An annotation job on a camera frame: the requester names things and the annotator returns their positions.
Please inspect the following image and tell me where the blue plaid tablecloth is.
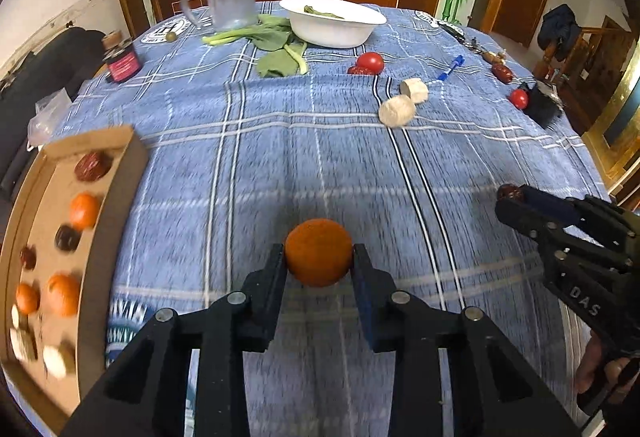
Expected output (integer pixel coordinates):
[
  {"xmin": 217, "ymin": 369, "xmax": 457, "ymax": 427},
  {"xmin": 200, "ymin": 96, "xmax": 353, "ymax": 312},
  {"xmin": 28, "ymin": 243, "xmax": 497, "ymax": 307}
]
[{"xmin": 2, "ymin": 0, "xmax": 613, "ymax": 437}]

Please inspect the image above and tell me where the green vegetable leaf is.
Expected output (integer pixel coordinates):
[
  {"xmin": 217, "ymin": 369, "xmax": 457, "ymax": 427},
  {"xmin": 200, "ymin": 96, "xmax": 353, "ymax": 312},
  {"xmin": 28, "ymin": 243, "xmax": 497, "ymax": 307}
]
[{"xmin": 255, "ymin": 40, "xmax": 309, "ymax": 79}]

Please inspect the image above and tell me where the brown round rough piece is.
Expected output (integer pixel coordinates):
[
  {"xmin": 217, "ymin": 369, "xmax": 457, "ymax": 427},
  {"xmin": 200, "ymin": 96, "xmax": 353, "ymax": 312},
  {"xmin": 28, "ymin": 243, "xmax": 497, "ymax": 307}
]
[{"xmin": 10, "ymin": 327, "xmax": 39, "ymax": 362}]

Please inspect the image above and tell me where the blue pen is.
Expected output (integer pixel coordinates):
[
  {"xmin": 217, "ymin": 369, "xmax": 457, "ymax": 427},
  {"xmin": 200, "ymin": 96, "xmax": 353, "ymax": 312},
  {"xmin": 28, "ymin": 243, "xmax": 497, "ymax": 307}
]
[{"xmin": 437, "ymin": 56, "xmax": 465, "ymax": 81}]

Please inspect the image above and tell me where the dark jacket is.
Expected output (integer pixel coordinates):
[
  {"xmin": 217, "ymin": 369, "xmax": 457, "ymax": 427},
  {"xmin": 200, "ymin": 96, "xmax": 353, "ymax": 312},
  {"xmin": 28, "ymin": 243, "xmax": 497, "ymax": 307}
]
[{"xmin": 538, "ymin": 4, "xmax": 584, "ymax": 64}]

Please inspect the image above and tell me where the dark purple plum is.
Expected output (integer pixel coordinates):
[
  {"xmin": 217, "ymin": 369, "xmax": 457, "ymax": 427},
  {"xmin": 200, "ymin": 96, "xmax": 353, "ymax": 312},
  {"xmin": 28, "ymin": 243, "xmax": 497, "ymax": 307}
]
[{"xmin": 54, "ymin": 224, "xmax": 82, "ymax": 253}]

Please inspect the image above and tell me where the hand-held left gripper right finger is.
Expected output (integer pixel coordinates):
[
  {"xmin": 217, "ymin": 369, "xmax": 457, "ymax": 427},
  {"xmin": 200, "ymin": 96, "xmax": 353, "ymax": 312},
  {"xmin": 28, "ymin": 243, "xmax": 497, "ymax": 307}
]
[{"xmin": 351, "ymin": 244, "xmax": 581, "ymax": 437}]

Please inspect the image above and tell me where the person's right hand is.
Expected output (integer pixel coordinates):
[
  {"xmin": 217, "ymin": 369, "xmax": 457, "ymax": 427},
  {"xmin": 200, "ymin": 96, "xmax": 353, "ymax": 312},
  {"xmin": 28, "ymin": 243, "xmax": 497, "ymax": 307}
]
[{"xmin": 574, "ymin": 331, "xmax": 640, "ymax": 395}]

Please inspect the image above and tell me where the clear plastic bag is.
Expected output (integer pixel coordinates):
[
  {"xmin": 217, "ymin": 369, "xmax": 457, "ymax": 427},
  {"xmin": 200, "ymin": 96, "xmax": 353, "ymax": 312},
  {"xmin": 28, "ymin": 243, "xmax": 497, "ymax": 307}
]
[{"xmin": 27, "ymin": 89, "xmax": 74, "ymax": 151}]

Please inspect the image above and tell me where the brown cardboard tray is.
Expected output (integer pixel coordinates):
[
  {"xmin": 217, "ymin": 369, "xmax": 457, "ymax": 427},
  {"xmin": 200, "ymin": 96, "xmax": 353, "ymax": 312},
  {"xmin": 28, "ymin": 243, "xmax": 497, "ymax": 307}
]
[{"xmin": 0, "ymin": 126, "xmax": 150, "ymax": 435}]

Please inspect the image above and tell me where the black sofa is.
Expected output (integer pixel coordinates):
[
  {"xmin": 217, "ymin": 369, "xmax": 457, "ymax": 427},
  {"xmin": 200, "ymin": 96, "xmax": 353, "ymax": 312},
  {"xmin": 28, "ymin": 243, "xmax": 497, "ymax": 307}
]
[{"xmin": 0, "ymin": 27, "xmax": 108, "ymax": 204}]

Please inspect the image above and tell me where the wooden stair railing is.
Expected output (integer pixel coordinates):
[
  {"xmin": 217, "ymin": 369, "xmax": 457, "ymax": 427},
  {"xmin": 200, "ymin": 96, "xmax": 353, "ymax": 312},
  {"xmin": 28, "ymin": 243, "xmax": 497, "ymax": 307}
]
[{"xmin": 532, "ymin": 16, "xmax": 640, "ymax": 134}]

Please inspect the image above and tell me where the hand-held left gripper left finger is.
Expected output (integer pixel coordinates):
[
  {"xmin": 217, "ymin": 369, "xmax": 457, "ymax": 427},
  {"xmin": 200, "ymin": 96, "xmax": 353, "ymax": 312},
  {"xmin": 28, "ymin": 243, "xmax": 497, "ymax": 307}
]
[{"xmin": 60, "ymin": 243, "xmax": 289, "ymax": 437}]

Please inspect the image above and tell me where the black box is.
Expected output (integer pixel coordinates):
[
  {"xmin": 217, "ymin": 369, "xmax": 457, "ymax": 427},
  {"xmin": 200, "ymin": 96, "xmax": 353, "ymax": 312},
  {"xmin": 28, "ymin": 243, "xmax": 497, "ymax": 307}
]
[{"xmin": 525, "ymin": 84, "xmax": 565, "ymax": 127}]

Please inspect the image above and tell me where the jar with red label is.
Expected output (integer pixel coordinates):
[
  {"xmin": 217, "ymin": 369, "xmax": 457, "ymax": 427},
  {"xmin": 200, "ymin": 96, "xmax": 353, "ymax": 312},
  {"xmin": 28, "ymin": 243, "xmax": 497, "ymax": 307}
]
[{"xmin": 102, "ymin": 31, "xmax": 142, "ymax": 84}]

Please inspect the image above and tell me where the green leaf in bowl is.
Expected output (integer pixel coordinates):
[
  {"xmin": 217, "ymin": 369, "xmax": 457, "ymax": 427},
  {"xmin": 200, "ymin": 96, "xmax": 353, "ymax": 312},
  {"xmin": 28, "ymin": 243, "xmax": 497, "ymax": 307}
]
[{"xmin": 303, "ymin": 5, "xmax": 346, "ymax": 21}]

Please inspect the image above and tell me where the orange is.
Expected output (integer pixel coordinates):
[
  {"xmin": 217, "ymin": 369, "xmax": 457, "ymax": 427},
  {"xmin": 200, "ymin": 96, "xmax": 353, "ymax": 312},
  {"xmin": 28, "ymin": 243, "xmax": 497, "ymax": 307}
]
[
  {"xmin": 68, "ymin": 193, "xmax": 102, "ymax": 231},
  {"xmin": 14, "ymin": 283, "xmax": 42, "ymax": 316},
  {"xmin": 46, "ymin": 273, "xmax": 82, "ymax": 318},
  {"xmin": 284, "ymin": 218, "xmax": 354, "ymax": 288}
]

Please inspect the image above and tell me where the white bowl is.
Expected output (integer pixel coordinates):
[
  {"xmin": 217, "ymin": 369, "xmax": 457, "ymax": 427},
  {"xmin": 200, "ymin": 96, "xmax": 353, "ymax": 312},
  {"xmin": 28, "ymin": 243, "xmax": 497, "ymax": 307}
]
[{"xmin": 278, "ymin": 0, "xmax": 388, "ymax": 49}]

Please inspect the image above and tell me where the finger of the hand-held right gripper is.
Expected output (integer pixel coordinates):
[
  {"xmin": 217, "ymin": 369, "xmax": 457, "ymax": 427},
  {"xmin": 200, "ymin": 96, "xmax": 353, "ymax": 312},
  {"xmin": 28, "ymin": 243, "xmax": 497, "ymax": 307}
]
[
  {"xmin": 494, "ymin": 198, "xmax": 636, "ymax": 270},
  {"xmin": 519, "ymin": 185, "xmax": 640, "ymax": 238}
]

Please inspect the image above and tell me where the green bok choy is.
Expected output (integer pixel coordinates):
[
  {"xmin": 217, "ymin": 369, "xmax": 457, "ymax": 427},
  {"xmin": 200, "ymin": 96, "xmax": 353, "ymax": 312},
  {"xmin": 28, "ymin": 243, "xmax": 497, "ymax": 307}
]
[{"xmin": 202, "ymin": 14, "xmax": 294, "ymax": 52}]

